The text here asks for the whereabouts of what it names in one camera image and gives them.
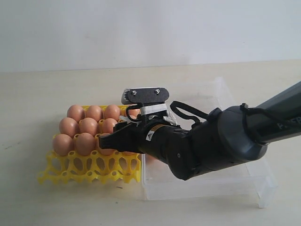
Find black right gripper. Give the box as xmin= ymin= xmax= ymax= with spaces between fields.
xmin=98 ymin=120 xmax=183 ymax=160

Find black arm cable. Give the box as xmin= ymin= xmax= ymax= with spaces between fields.
xmin=170 ymin=100 xmax=301 ymax=128

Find brown egg second row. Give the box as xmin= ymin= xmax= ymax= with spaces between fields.
xmin=79 ymin=117 xmax=98 ymax=136

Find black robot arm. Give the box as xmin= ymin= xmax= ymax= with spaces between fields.
xmin=98 ymin=83 xmax=301 ymax=180

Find clear plastic box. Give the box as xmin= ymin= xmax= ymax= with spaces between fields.
xmin=141 ymin=77 xmax=277 ymax=208

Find yellow plastic egg tray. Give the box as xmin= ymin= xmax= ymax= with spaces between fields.
xmin=37 ymin=105 xmax=143 ymax=185

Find brown egg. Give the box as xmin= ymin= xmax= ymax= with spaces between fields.
xmin=67 ymin=105 xmax=85 ymax=122
xmin=129 ymin=114 xmax=137 ymax=119
xmin=86 ymin=105 xmax=103 ymax=122
xmin=101 ymin=118 xmax=118 ymax=134
xmin=75 ymin=133 xmax=95 ymax=156
xmin=99 ymin=133 xmax=115 ymax=156
xmin=104 ymin=105 xmax=121 ymax=121
xmin=123 ymin=151 xmax=135 ymax=156
xmin=52 ymin=134 xmax=74 ymax=156
xmin=59 ymin=117 xmax=79 ymax=138

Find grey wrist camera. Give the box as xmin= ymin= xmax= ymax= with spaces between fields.
xmin=121 ymin=87 xmax=169 ymax=117

